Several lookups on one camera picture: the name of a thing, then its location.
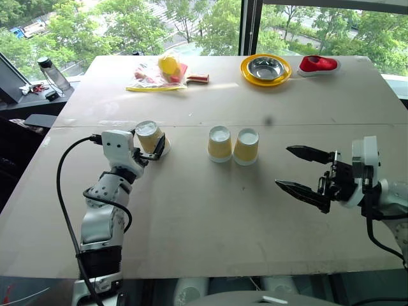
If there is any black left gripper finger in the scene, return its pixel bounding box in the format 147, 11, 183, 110
128, 126, 142, 152
153, 133, 166, 160

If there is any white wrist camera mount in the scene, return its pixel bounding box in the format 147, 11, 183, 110
345, 136, 382, 210
101, 129, 145, 177

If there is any red and white shoe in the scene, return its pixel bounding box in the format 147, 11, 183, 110
297, 55, 342, 78

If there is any black side table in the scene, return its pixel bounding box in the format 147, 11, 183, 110
0, 80, 81, 129

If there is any yellow round plate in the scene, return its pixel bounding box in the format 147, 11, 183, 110
240, 53, 293, 87

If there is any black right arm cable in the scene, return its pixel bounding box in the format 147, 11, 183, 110
365, 203, 408, 266

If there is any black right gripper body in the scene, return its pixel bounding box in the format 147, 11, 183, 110
317, 150, 365, 205

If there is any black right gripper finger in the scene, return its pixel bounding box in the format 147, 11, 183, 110
275, 179, 332, 215
286, 145, 339, 165

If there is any black flat tablet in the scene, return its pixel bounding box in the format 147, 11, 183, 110
23, 113, 59, 129

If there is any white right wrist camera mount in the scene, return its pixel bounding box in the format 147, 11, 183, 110
345, 136, 382, 210

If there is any yellow paper cup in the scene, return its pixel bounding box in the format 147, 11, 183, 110
232, 127, 260, 167
135, 120, 172, 157
207, 126, 233, 164

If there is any clear water bottle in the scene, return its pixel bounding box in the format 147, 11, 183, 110
36, 56, 72, 94

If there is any yellow plastic cup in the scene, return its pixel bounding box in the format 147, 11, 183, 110
158, 54, 183, 78

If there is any stainless steel bowl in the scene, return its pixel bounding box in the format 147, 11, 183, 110
247, 57, 287, 81

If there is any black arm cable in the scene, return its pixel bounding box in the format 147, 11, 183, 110
56, 134, 133, 306
365, 203, 408, 266

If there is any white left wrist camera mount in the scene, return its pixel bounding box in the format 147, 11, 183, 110
101, 129, 145, 177

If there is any clear plastic bag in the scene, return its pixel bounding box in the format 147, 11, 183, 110
125, 52, 189, 93

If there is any grey rounded robot body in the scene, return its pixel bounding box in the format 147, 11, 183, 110
187, 289, 344, 306

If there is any black window frame post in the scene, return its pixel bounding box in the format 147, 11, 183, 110
238, 0, 264, 57

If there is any white rounded shape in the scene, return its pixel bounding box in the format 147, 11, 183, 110
173, 276, 210, 306
260, 275, 300, 296

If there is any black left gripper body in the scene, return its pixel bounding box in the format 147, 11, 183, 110
133, 148, 160, 166

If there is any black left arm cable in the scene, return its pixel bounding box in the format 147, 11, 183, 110
56, 134, 133, 306

